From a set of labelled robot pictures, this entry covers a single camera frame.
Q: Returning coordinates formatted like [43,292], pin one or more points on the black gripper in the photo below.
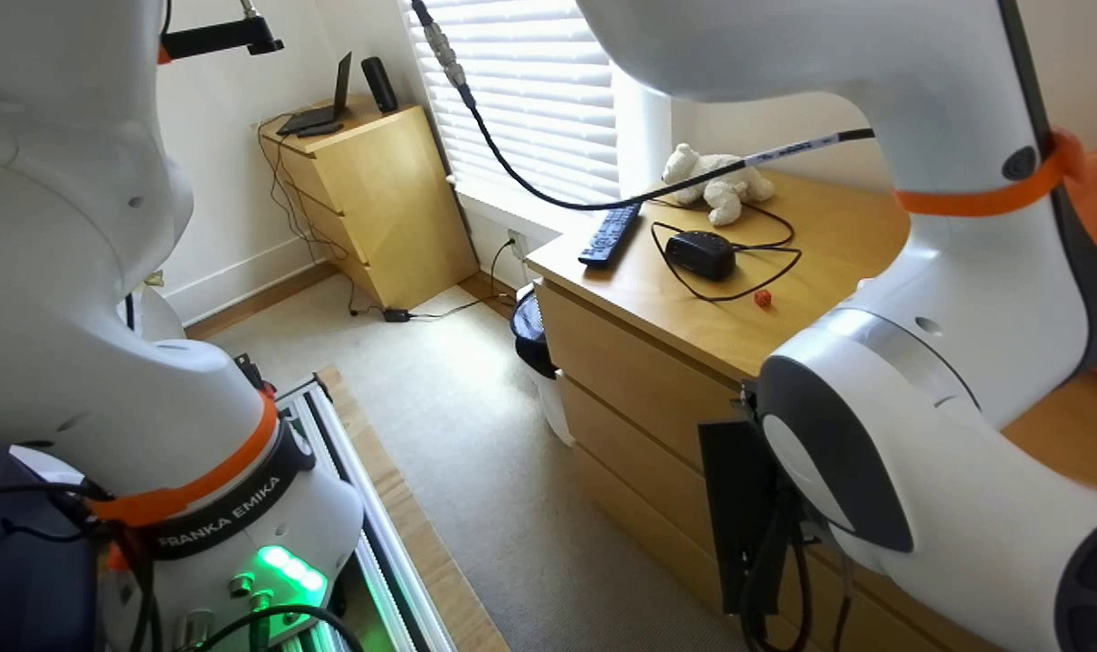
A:
[746,519]

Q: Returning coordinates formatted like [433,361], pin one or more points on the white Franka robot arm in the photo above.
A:
[992,364]

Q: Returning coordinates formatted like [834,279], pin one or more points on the light wooden dresser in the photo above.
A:
[694,327]

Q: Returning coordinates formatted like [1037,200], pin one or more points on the tiny orange ball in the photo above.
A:
[760,299]

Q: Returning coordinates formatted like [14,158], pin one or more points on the black computer mouse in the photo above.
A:
[699,256]

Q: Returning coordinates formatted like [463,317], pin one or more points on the black waste bin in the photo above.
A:
[533,335]

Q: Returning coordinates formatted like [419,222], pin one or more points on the black TV remote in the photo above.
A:
[611,238]

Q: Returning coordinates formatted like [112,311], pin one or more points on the wooden base board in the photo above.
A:
[433,567]

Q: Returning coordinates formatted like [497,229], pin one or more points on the white plush toy dog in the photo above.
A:
[720,183]

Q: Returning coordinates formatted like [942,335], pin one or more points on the black plug on floor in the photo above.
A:
[396,311]

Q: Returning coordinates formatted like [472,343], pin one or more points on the green lit control box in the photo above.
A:
[279,577]

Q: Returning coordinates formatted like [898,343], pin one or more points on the white window blinds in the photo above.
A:
[533,94]

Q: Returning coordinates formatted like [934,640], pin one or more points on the small wooden cabinet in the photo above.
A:
[376,205]

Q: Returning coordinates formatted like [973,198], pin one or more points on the black speaker box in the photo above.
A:
[382,85]

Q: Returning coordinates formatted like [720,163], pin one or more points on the black router with antenna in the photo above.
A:
[321,114]

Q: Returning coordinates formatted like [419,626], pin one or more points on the aluminium rail frame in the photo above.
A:
[366,519]

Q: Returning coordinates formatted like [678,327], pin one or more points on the white window frame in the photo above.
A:
[643,140]

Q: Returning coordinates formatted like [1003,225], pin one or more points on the black camera on mount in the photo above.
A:
[223,38]

